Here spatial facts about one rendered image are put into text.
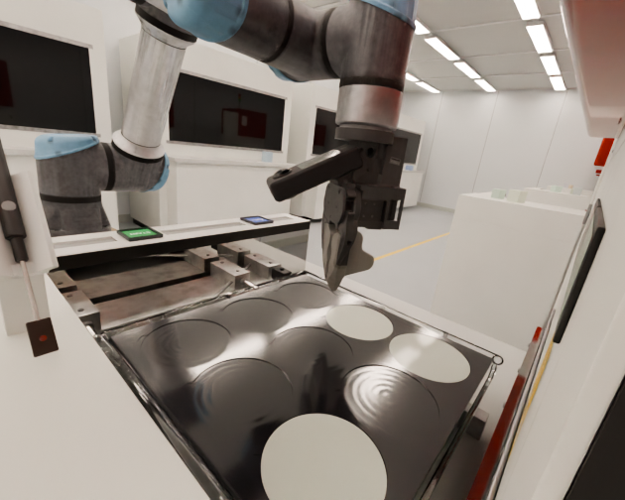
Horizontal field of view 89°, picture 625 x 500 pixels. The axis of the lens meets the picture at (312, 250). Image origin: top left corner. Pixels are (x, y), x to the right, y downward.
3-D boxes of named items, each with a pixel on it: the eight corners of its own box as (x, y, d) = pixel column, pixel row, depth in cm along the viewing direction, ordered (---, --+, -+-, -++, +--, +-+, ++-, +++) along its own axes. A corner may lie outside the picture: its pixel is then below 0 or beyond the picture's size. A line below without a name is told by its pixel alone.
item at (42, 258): (70, 341, 26) (47, 179, 22) (6, 361, 23) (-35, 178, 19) (52, 312, 30) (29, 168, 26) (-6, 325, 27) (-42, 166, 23)
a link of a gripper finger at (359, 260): (372, 299, 43) (384, 233, 41) (331, 300, 42) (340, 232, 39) (362, 289, 46) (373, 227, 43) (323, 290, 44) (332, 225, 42)
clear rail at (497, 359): (503, 364, 43) (506, 355, 43) (500, 369, 42) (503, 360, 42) (304, 275, 66) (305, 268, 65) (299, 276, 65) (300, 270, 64)
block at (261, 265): (280, 276, 66) (281, 262, 65) (268, 280, 63) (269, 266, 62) (256, 264, 71) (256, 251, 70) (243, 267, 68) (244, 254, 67)
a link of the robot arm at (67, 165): (32, 187, 73) (25, 125, 69) (98, 188, 83) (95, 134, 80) (45, 197, 66) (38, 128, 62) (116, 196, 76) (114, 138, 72)
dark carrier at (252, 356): (492, 362, 42) (493, 358, 42) (338, 629, 17) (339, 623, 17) (305, 277, 63) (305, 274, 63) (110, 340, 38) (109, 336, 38)
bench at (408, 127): (418, 208, 787) (437, 122, 726) (381, 214, 655) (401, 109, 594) (380, 200, 853) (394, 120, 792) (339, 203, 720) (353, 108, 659)
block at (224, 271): (249, 285, 60) (250, 271, 59) (234, 290, 57) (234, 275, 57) (224, 272, 65) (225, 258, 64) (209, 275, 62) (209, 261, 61)
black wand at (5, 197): (-33, 107, 25) (-34, 96, 24) (-7, 110, 26) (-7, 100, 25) (33, 358, 22) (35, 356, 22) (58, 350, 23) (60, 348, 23)
